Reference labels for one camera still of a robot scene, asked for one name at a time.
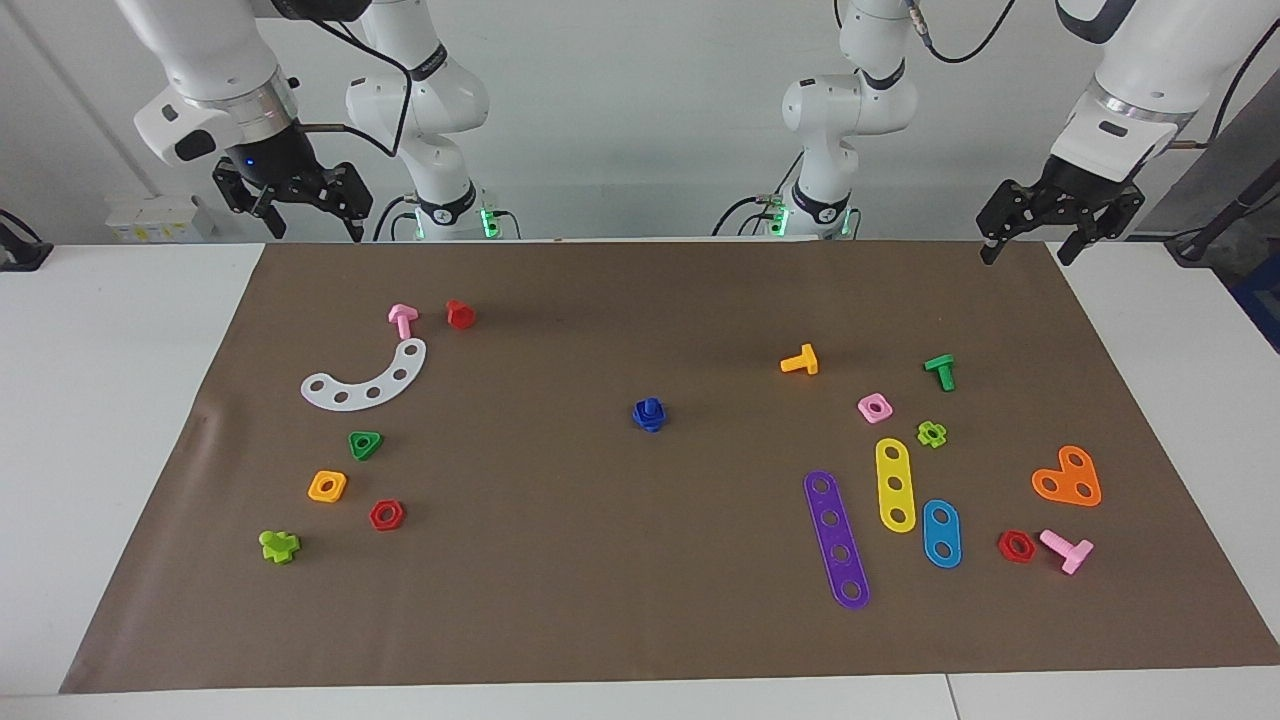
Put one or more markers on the blue square plastic nut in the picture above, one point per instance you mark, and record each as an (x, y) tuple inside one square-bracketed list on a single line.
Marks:
[(638, 415)]

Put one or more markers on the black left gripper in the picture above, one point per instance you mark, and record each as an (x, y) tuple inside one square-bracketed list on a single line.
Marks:
[(1085, 185)]

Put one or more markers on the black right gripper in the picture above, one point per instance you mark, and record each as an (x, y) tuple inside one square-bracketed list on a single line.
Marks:
[(275, 160)]

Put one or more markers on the blue two-hole strip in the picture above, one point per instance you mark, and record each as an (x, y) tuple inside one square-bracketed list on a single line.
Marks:
[(941, 533)]

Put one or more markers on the white curved five-hole plate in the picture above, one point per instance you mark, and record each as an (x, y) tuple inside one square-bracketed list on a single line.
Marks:
[(386, 385)]

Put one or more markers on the grey partition panel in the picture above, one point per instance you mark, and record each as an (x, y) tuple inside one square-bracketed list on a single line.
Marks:
[(1250, 140)]

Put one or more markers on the purple four-hole strip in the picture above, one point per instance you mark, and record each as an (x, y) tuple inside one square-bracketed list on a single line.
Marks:
[(827, 503)]

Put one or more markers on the lime green plastic bolt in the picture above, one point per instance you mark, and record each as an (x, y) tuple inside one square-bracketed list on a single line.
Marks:
[(277, 547)]

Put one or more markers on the blue box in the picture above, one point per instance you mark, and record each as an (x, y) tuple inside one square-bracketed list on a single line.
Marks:
[(1262, 300)]

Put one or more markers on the orange square plastic nut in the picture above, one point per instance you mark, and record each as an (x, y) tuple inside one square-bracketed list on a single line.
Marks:
[(315, 480)]

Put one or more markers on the pink square plastic nut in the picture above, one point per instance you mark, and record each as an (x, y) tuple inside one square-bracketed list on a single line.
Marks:
[(864, 402)]

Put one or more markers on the orange plastic bolt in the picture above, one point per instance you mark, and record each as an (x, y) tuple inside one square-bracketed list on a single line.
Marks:
[(803, 360)]

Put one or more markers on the black tripod pole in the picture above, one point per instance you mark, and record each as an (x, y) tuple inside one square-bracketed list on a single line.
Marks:
[(1235, 210)]

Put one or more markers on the red plastic bolt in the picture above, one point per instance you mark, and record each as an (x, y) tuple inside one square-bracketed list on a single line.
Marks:
[(460, 316)]

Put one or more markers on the black clamp mount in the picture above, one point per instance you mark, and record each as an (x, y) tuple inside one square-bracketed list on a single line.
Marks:
[(20, 255)]

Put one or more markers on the yellow three-hole strip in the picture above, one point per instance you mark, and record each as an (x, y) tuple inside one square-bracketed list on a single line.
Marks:
[(894, 467)]

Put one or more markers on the lime flower-shaped plastic nut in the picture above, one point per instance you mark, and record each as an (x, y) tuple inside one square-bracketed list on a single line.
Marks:
[(941, 438)]

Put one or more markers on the orange three-hole angle plate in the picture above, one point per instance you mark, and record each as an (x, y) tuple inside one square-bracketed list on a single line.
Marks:
[(1066, 478)]

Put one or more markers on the white power strip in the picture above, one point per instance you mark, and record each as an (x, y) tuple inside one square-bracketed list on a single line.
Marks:
[(160, 215)]

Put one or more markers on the pink plastic bolt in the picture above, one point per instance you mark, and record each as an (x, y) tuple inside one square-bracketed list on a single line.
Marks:
[(1072, 553), (403, 320)]

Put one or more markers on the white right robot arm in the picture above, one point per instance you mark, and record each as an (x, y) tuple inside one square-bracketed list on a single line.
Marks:
[(210, 50)]

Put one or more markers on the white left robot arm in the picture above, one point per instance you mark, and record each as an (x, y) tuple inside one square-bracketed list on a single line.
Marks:
[(1150, 60)]

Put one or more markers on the green triangular plastic nut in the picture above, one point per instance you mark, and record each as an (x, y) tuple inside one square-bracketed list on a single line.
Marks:
[(375, 440)]

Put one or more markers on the brown table mat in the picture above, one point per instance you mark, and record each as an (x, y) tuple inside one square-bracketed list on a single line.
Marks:
[(640, 550)]

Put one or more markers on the red hexagonal plastic nut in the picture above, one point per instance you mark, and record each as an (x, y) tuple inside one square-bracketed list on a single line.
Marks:
[(375, 517), (1003, 548)]

